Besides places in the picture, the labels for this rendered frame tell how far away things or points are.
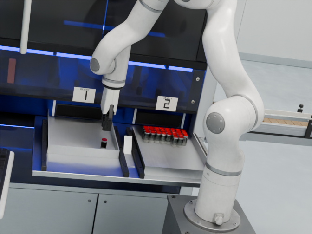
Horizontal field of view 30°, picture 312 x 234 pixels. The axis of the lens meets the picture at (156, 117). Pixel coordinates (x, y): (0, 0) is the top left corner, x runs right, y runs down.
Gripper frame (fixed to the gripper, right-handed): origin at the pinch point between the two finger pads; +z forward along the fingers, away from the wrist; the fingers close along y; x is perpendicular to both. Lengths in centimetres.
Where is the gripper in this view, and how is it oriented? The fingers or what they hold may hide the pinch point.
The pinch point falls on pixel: (106, 123)
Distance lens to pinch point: 216.5
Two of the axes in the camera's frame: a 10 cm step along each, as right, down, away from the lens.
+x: 9.7, 1.0, 2.2
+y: 1.7, 4.0, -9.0
